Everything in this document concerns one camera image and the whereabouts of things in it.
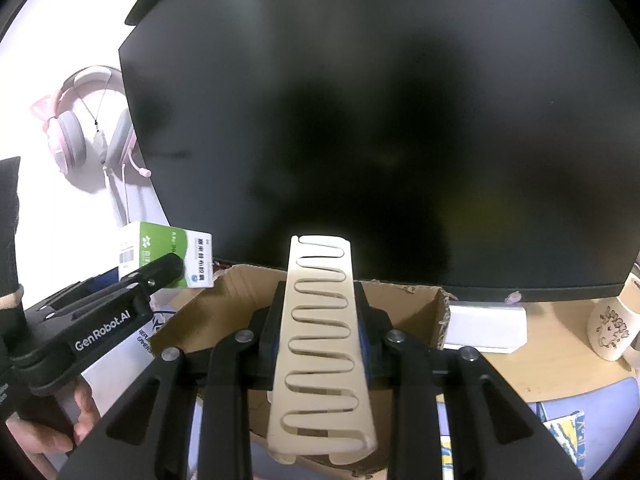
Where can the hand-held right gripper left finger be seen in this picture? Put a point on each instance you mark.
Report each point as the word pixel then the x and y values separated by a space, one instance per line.
pixel 266 355

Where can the pink cat-ear headphones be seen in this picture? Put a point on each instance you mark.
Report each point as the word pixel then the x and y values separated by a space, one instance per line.
pixel 67 132

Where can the green and white medicine box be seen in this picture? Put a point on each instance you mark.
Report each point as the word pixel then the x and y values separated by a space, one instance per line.
pixel 190 255

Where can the black computer monitor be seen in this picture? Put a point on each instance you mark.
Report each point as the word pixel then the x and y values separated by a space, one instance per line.
pixel 350 110

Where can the pale blue desk mat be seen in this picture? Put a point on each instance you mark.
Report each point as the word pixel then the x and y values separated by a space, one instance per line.
pixel 125 355

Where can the person's left hand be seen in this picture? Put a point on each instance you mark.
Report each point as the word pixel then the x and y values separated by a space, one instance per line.
pixel 87 410

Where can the small pink monitor charm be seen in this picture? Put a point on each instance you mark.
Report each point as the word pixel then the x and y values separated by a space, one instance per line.
pixel 513 298

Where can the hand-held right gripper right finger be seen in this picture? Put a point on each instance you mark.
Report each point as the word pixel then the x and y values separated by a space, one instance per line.
pixel 367 355

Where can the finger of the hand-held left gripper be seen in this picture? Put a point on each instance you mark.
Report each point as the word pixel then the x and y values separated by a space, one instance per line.
pixel 160 270
pixel 75 290

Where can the person's left forearm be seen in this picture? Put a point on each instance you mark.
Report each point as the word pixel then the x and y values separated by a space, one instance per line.
pixel 9 220

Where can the white rectangular box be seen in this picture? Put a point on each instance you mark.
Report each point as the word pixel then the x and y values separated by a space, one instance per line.
pixel 485 325

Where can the blue and yellow fluffy mat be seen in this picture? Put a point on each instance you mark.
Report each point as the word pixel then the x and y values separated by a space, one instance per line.
pixel 565 430

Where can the brown cardboard box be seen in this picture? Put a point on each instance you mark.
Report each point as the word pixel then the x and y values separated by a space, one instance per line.
pixel 240 290

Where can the cream wavy plastic hair clip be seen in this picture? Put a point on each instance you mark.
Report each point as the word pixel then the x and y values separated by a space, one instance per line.
pixel 320 447

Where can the cream printed mug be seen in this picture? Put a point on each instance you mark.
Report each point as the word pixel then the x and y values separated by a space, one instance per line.
pixel 607 330

